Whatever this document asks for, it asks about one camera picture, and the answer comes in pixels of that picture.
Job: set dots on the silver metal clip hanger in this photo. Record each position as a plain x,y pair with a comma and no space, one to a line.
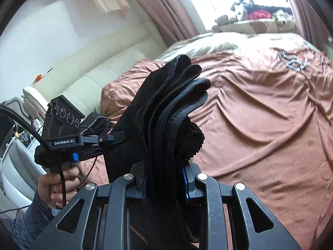
295,63

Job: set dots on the cream duvet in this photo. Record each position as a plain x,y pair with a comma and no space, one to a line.
208,44

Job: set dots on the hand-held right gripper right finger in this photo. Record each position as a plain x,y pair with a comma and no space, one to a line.
185,185

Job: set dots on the white plush toy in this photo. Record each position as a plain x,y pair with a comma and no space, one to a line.
234,13

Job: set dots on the person's left hand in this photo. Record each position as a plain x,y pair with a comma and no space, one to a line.
46,185

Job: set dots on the pink curtain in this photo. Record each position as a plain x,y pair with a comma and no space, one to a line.
301,10
169,7

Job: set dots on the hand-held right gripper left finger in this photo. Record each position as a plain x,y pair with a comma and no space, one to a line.
138,187

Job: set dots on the floral pillow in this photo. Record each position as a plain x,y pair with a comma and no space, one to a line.
255,26

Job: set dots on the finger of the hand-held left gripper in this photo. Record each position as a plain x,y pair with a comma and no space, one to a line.
114,137

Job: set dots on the black pants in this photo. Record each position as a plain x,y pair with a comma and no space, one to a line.
161,104

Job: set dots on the red cloth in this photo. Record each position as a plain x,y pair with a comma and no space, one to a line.
260,15

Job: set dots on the person's left forearm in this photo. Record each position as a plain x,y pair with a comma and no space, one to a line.
28,218

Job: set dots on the cream padded headboard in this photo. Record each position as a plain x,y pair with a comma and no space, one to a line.
104,57

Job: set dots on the white bedside cabinet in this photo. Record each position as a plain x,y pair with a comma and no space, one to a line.
18,166

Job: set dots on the pink blanket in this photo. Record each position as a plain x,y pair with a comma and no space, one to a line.
260,125

